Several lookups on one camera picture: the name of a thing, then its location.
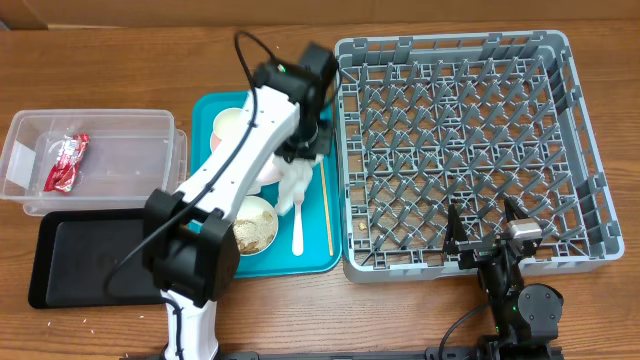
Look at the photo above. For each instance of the white napkin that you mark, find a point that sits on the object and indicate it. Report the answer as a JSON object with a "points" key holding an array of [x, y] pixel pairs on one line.
{"points": [[296, 177]]}

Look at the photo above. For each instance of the wooden chopstick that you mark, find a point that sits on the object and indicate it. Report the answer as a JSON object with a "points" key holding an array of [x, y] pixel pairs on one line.
{"points": [[326, 209]]}

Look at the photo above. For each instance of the clear plastic waste bin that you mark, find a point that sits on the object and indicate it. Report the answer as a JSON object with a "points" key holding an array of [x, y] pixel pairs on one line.
{"points": [[131, 152]]}

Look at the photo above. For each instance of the teal plastic tray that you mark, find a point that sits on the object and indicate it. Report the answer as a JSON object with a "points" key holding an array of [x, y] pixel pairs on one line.
{"points": [[278, 259]]}

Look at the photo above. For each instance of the grey dishwasher rack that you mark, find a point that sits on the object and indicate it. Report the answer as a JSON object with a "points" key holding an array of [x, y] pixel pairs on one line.
{"points": [[429, 121]]}

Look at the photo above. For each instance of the cream white cup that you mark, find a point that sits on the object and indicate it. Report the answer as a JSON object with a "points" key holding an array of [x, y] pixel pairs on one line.
{"points": [[227, 124]]}

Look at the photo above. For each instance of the white plastic fork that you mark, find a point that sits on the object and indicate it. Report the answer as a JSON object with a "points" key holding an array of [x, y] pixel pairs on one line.
{"points": [[298, 231]]}

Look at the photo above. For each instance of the black tray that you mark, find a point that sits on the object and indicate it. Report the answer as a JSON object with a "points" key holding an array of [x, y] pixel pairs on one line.
{"points": [[75, 252]]}

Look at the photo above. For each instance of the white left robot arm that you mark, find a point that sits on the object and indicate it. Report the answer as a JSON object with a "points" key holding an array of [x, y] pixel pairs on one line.
{"points": [[189, 246]]}

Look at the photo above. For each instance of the pink plate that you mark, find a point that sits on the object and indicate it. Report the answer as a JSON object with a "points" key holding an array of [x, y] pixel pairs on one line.
{"points": [[269, 173]]}

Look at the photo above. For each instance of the white bowl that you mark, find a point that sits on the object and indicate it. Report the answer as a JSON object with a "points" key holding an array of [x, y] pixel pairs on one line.
{"points": [[256, 226]]}

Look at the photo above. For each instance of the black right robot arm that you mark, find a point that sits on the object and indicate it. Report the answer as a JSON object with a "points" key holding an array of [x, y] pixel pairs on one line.
{"points": [[526, 316]]}

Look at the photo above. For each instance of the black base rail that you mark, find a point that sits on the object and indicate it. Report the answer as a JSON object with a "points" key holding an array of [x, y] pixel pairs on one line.
{"points": [[320, 356]]}

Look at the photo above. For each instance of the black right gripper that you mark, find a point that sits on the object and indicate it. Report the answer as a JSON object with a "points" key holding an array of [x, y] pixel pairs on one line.
{"points": [[458, 243]]}

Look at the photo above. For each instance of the red snack wrapper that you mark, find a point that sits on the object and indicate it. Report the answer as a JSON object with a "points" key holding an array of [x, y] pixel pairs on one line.
{"points": [[63, 173]]}

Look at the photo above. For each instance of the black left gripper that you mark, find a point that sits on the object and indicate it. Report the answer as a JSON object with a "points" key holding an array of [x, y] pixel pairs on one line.
{"points": [[323, 146]]}

